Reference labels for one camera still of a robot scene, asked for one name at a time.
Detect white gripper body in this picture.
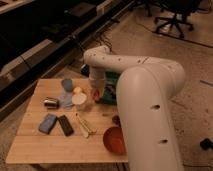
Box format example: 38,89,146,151
89,67,106,95

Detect black floor cables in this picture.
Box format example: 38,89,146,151
71,31,116,56

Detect black rectangular block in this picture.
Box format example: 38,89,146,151
58,115,74,136

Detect blue sponge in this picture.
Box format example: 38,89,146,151
38,114,57,134

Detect black power box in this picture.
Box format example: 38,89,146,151
81,64,89,77

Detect dark grape bunch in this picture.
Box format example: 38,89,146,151
112,115,121,126

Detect small yellow object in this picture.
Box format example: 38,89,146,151
73,87,82,94

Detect yellow tongs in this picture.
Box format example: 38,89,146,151
76,114,97,138

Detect orange plastic bowl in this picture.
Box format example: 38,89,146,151
103,127,126,155

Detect wooden table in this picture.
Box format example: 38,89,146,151
6,79,128,164

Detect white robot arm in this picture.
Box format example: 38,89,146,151
83,45,185,171

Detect green plastic tray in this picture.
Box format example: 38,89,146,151
100,71,119,105

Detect blue plastic cup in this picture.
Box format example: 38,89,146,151
61,78,73,92

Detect red pepper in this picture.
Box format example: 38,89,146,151
92,89,100,102

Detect black office chair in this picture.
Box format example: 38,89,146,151
137,0,202,39

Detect silver metal can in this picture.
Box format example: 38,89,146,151
44,97,59,109

